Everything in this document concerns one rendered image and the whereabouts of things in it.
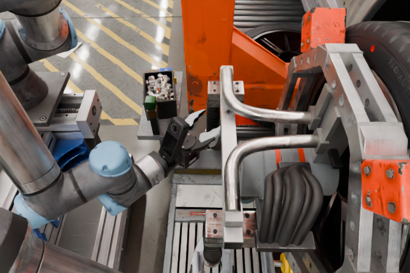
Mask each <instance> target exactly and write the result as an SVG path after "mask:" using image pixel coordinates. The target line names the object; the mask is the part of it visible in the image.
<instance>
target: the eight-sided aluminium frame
mask: <svg viewBox="0 0 410 273"><path fill-rule="evenodd" d="M363 53H364V52H362V51H360V50H359V48H358V46H357V44H339V43H325V44H323V45H318V46H317V47H316V48H314V49H311V50H310V51H307V52H305V53H303V54H301V55H298V56H296V57H293V58H292V59H291V61H290V64H289V65H288V72H287V76H286V81H285V83H284V87H283V90H282V94H281V98H280V101H279V105H278V108H276V109H277V110H289V111H301V110H302V108H303V105H304V102H305V100H306V97H307V95H308V92H309V89H310V87H311V84H312V81H313V79H314V76H315V75H316V73H321V72H323V73H324V75H325V78H326V81H327V83H328V84H329V87H330V89H331V94H332V97H333V99H334V103H335V105H336V107H337V108H338V110H339V113H340V116H341V121H342V124H343V127H344V129H345V132H346V134H347V137H348V144H349V148H350V169H349V181H348V203H347V224H346V237H345V258H344V262H343V265H342V267H341V268H339V269H338V270H337V271H335V272H334V273H400V271H399V262H400V244H401V228H402V224H401V223H399V222H396V221H393V220H391V219H389V218H386V217H384V216H381V215H378V214H376V213H373V212H371V211H368V210H366V209H364V208H363V206H362V176H361V161H364V160H366V159H386V160H409V154H408V138H407V137H406V135H405V133H404V129H403V123H402V122H398V120H397V118H396V116H395V114H394V113H393V111H392V109H391V107H390V105H389V103H388V101H387V99H386V98H385V96H384V94H383V92H382V90H381V89H380V87H379V85H378V82H377V81H376V79H375V77H374V75H373V74H372V72H371V70H370V68H369V66H368V64H367V62H366V61H365V58H364V57H363ZM298 78H301V79H300V82H299V84H298V88H297V92H296V94H295V97H294V100H293V103H292V106H291V108H289V104H290V101H291V98H292V95H293V91H294V89H295V85H296V83H297V79H298ZM355 87H356V89H357V91H358V93H359V96H360V98H361V100H362V102H363V104H364V107H365V108H364V107H363V105H362V103H361V100H360V98H359V96H358V94H357V92H356V90H355ZM297 127H298V124H291V123H281V122H275V136H279V135H284V128H288V135H297ZM372 226H373V232H372ZM371 246H372V252H371ZM284 256H285V258H286V260H287V261H288V262H289V264H290V267H291V269H292V271H293V273H327V271H326V270H325V268H324V267H323V265H322V264H321V262H320V261H319V259H318V258H317V256H316V255H315V253H314V252H313V253H299V252H284Z"/></svg>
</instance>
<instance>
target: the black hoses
mask: <svg viewBox="0 0 410 273"><path fill-rule="evenodd" d="M328 155H329V159H330V162H331V166H332V168H333V169H341V168H342V166H343V165H342V162H341V159H340V156H339V153H338V150H337V149H329V150H328ZM282 180H283V181H284V185H283V181H282ZM284 186H285V195H284V201H283V204H282V198H283V192H284ZM281 205H282V209H281ZM322 205H323V189H322V186H321V184H320V182H319V181H318V179H317V178H316V177H315V176H314V175H313V174H312V171H311V166H310V163H309V162H288V161H279V163H278V165H277V170H275V171H273V172H271V173H269V174H268V175H267V176H266V177H265V179H264V202H263V207H262V216H261V225H260V229H259V230H256V231H255V233H254V242H255V250H256V252H299V253H313V251H314V250H315V249H316V248H315V242H314V237H313V234H312V231H310V229H311V228H312V226H313V224H314V222H315V220H316V219H317V216H318V214H319V213H320V210H321V208H322Z"/></svg>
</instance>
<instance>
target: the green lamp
mask: <svg viewBox="0 0 410 273"><path fill-rule="evenodd" d="M156 105H157V100H156V97H155V96H146V98H145V108H146V109H147V110H155V109H156Z"/></svg>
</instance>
